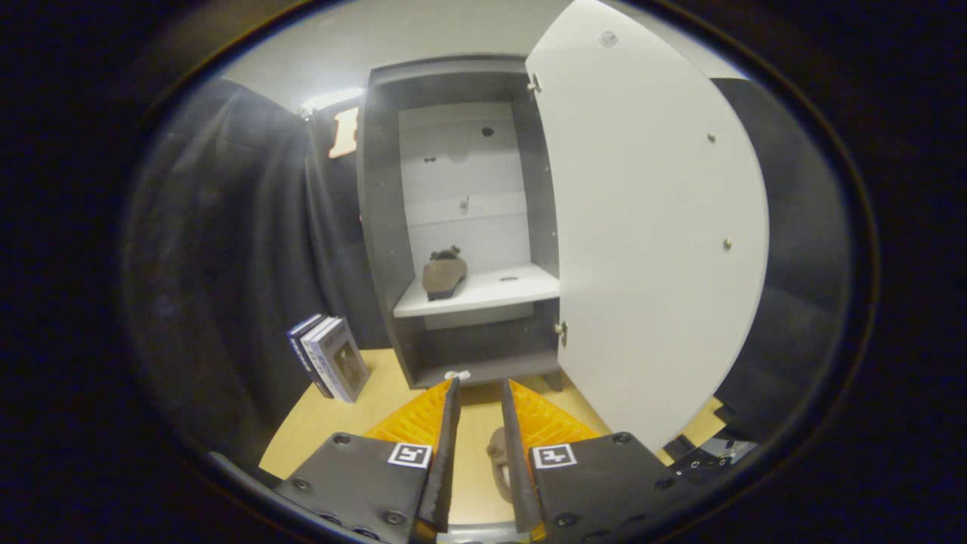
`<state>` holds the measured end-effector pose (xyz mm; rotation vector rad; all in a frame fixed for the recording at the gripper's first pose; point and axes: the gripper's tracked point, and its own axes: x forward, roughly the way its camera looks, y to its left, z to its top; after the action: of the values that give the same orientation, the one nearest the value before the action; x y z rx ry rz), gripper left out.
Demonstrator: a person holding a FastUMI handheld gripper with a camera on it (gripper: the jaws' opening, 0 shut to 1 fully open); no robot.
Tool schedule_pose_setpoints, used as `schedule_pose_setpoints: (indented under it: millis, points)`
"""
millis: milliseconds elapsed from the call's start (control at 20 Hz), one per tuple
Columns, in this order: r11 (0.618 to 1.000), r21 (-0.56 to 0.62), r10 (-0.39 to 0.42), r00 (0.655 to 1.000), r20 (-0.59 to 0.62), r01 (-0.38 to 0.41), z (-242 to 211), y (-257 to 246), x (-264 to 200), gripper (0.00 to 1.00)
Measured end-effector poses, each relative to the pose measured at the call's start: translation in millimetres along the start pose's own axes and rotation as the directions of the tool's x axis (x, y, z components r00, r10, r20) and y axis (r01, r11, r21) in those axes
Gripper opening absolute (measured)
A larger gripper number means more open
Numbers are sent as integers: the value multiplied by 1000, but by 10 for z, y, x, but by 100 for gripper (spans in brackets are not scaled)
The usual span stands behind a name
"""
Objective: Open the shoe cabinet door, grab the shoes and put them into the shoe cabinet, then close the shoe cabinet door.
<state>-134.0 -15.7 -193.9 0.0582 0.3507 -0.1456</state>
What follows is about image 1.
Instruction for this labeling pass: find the black backdrop cloth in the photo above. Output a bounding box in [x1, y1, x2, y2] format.
[121, 76, 851, 462]

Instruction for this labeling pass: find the dark blue book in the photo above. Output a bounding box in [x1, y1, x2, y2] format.
[286, 313, 327, 397]

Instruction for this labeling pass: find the white shoe cabinet door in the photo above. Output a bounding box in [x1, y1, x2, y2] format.
[525, 0, 770, 454]

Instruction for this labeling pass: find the white cabinet shelf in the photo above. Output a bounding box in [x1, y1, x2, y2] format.
[393, 262, 561, 319]

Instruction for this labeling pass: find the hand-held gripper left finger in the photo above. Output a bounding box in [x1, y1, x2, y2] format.
[273, 378, 462, 544]

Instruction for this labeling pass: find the brown shoe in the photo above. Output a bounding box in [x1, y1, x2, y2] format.
[486, 427, 516, 503]
[422, 244, 468, 301]

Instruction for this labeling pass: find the grey shoe cabinet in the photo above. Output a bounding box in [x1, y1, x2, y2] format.
[357, 54, 564, 390]

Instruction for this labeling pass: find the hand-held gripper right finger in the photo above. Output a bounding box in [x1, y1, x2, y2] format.
[501, 378, 681, 543]

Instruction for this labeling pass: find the grey cover book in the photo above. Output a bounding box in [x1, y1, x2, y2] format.
[310, 317, 371, 404]

